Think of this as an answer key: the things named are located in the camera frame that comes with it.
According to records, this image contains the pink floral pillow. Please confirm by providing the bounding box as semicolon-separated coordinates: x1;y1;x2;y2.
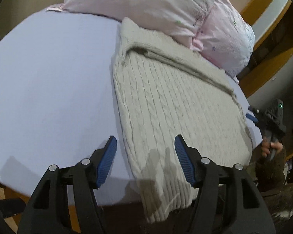
192;0;255;78
48;0;215;48

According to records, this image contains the lavender bed sheet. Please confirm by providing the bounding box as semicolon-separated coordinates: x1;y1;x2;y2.
0;4;264;207

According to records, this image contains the right hand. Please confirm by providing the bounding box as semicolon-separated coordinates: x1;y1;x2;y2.
261;137;283;157

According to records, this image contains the wooden headboard shelf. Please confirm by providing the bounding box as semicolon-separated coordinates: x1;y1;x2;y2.
239;0;293;97

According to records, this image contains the brown fuzzy right sleeve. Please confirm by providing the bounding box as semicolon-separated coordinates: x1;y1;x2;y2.
255;150;286;192

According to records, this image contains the pink floral pillow left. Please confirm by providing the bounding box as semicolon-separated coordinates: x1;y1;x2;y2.
48;0;215;48

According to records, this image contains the pink floral pillow right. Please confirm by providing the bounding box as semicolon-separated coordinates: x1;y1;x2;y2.
192;0;255;78

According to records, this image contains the beige cable knit sweater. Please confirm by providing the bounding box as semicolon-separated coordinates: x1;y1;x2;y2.
113;18;253;223

